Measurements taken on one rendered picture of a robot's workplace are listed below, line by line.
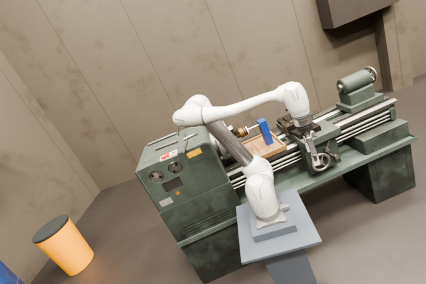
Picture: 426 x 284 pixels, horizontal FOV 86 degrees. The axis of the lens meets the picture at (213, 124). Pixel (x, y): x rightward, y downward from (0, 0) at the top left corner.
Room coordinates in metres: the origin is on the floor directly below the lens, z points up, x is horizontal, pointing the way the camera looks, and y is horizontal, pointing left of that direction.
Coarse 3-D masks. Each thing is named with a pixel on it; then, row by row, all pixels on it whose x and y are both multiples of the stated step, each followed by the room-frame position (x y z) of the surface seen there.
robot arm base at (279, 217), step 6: (282, 204) 1.11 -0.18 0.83; (282, 210) 1.07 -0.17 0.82; (276, 216) 1.04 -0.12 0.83; (282, 216) 1.04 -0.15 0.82; (258, 222) 1.07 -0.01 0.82; (264, 222) 1.05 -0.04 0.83; (270, 222) 1.03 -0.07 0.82; (276, 222) 1.02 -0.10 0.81; (282, 222) 1.01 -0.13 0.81; (258, 228) 1.04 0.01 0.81
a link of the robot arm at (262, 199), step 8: (256, 176) 1.13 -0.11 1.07; (264, 176) 1.13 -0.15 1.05; (248, 184) 1.10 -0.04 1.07; (256, 184) 1.07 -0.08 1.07; (264, 184) 1.06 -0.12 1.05; (272, 184) 1.12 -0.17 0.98; (248, 192) 1.08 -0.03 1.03; (256, 192) 1.05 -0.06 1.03; (264, 192) 1.04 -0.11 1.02; (272, 192) 1.06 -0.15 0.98; (248, 200) 1.09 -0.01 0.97; (256, 200) 1.05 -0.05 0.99; (264, 200) 1.03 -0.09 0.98; (272, 200) 1.04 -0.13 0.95; (256, 208) 1.05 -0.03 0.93; (264, 208) 1.03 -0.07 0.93; (272, 208) 1.03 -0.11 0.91; (264, 216) 1.04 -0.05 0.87
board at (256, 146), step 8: (256, 136) 1.94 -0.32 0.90; (272, 136) 1.85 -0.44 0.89; (248, 144) 1.90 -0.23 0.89; (256, 144) 1.84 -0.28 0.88; (264, 144) 1.78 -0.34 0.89; (272, 144) 1.73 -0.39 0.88; (280, 144) 1.67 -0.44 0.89; (256, 152) 1.71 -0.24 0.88; (264, 152) 1.65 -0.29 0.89; (272, 152) 1.59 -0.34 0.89
